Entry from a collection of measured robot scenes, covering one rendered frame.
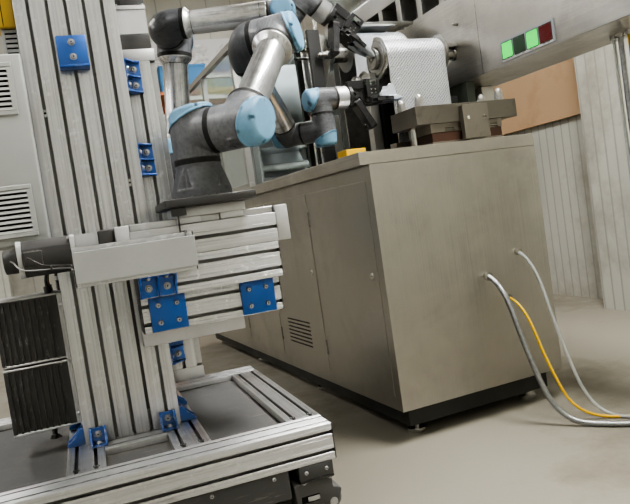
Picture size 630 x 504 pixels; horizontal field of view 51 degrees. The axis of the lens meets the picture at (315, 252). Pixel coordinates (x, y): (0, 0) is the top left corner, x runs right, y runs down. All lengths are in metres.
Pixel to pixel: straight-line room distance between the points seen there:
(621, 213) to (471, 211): 1.70
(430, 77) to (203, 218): 1.14
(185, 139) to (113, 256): 0.36
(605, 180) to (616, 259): 0.42
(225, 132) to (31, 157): 0.49
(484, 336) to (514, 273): 0.23
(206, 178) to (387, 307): 0.71
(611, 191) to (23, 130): 2.92
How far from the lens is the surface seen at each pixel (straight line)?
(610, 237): 3.87
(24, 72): 1.88
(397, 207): 2.05
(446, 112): 2.26
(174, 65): 2.37
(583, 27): 2.17
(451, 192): 2.15
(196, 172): 1.67
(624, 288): 3.86
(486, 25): 2.50
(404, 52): 2.46
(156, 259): 1.52
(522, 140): 2.35
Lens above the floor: 0.73
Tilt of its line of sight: 3 degrees down
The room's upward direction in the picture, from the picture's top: 8 degrees counter-clockwise
